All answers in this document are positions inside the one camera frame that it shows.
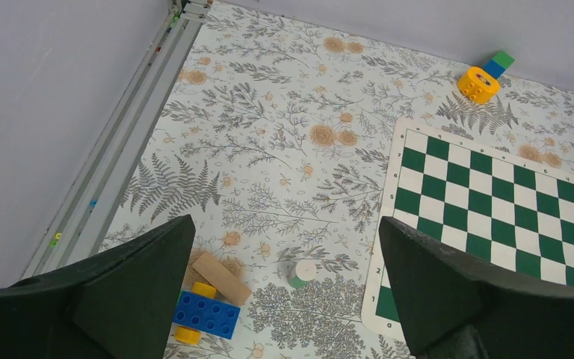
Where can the nail polish bottle green label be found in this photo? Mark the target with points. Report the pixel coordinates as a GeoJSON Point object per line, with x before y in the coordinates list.
{"type": "Point", "coordinates": [302, 273]}

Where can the orange round toy brick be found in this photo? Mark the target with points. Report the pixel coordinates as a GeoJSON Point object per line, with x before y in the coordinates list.
{"type": "Point", "coordinates": [477, 85]}

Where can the aluminium frame rail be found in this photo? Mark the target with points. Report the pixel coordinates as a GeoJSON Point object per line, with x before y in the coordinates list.
{"type": "Point", "coordinates": [78, 229]}

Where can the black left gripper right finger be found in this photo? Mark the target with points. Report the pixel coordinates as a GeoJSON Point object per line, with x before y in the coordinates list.
{"type": "Point", "coordinates": [454, 305]}

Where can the wooden plank block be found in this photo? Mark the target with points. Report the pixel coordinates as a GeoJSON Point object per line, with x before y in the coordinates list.
{"type": "Point", "coordinates": [230, 286]}

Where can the blue green toy block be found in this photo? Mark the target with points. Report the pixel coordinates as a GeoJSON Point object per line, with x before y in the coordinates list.
{"type": "Point", "coordinates": [498, 64]}

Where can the green white chessboard mat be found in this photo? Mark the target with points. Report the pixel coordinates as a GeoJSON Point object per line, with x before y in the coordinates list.
{"type": "Point", "coordinates": [512, 212]}

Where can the blue yellow toy brick car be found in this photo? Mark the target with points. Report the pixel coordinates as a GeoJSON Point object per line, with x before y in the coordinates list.
{"type": "Point", "coordinates": [197, 311]}

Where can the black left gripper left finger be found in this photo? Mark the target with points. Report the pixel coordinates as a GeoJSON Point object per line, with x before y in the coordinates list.
{"type": "Point", "coordinates": [115, 304]}

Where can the floral tablecloth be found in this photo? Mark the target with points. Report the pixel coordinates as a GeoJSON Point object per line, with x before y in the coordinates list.
{"type": "Point", "coordinates": [276, 140]}

